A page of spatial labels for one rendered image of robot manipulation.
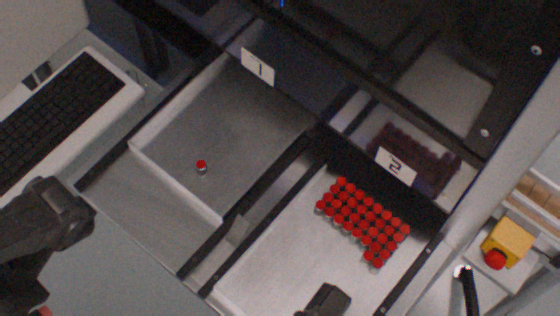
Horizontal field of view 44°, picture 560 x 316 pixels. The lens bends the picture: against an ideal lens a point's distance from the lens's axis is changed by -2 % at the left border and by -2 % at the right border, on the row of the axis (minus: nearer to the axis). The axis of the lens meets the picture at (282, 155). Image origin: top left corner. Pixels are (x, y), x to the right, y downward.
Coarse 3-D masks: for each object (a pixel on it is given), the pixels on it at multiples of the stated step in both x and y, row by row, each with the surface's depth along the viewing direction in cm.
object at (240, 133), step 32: (224, 64) 158; (192, 96) 154; (224, 96) 154; (256, 96) 155; (160, 128) 150; (192, 128) 151; (224, 128) 151; (256, 128) 151; (288, 128) 152; (160, 160) 147; (192, 160) 147; (224, 160) 148; (256, 160) 148; (192, 192) 140; (224, 192) 144
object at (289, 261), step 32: (320, 192) 145; (288, 224) 142; (320, 224) 142; (256, 256) 138; (288, 256) 139; (320, 256) 139; (352, 256) 139; (416, 256) 136; (224, 288) 135; (256, 288) 136; (288, 288) 136; (352, 288) 136; (384, 288) 137
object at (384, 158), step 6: (378, 150) 133; (384, 150) 131; (378, 156) 135; (384, 156) 133; (390, 156) 132; (378, 162) 136; (384, 162) 135; (390, 162) 133; (402, 168) 132; (408, 168) 130; (396, 174) 135; (402, 174) 133; (408, 174) 132; (414, 174) 130; (402, 180) 135; (408, 180) 133
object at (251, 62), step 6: (246, 54) 141; (252, 54) 139; (246, 60) 143; (252, 60) 141; (258, 60) 139; (246, 66) 145; (252, 66) 143; (258, 66) 141; (264, 66) 139; (258, 72) 143; (264, 72) 141; (270, 72) 140; (264, 78) 143; (270, 78) 141; (270, 84) 143
